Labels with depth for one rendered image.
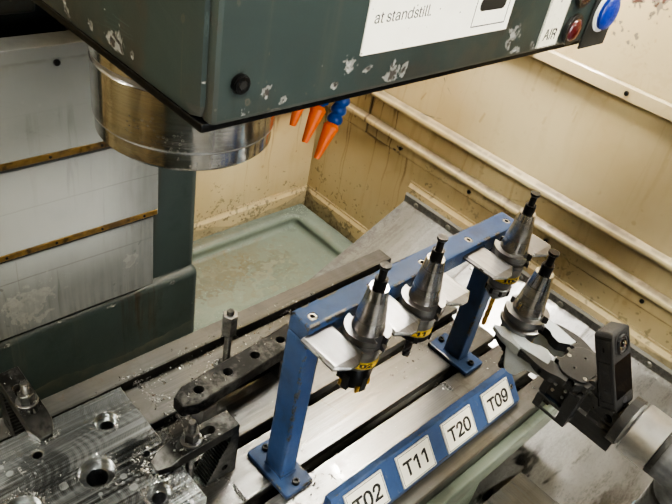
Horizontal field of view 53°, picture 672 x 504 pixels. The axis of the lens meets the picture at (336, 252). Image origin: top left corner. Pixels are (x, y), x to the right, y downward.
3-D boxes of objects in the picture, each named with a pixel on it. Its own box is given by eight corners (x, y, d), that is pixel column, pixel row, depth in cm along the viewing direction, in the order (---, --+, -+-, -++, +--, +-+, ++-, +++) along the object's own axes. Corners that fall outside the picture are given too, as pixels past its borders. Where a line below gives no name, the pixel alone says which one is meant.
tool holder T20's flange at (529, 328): (514, 301, 100) (519, 289, 98) (550, 324, 97) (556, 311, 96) (492, 319, 96) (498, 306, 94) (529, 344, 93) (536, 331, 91)
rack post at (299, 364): (312, 482, 104) (346, 347, 87) (286, 501, 101) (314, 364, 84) (273, 439, 110) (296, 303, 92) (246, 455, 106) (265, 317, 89)
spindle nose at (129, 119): (220, 82, 71) (228, -37, 64) (305, 155, 62) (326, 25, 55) (65, 102, 62) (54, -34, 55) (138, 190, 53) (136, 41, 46)
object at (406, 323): (426, 327, 91) (427, 323, 90) (399, 343, 88) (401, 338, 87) (389, 298, 94) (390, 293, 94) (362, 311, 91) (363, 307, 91)
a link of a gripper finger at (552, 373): (512, 361, 92) (573, 396, 89) (516, 353, 91) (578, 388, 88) (524, 343, 95) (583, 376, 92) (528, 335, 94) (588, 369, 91)
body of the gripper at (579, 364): (526, 400, 95) (600, 460, 89) (549, 358, 90) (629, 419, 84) (554, 377, 100) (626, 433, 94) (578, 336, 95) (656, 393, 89)
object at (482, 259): (518, 273, 104) (519, 269, 104) (498, 285, 101) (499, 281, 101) (482, 249, 108) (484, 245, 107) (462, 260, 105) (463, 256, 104)
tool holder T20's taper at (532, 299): (521, 294, 97) (538, 258, 93) (548, 311, 95) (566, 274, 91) (506, 307, 94) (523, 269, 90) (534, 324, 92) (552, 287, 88)
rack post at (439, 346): (482, 365, 131) (533, 244, 114) (465, 377, 128) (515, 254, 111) (443, 334, 137) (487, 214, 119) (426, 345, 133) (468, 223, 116)
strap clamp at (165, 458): (235, 468, 104) (243, 405, 95) (159, 515, 96) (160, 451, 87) (222, 454, 106) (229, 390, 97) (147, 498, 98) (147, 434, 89)
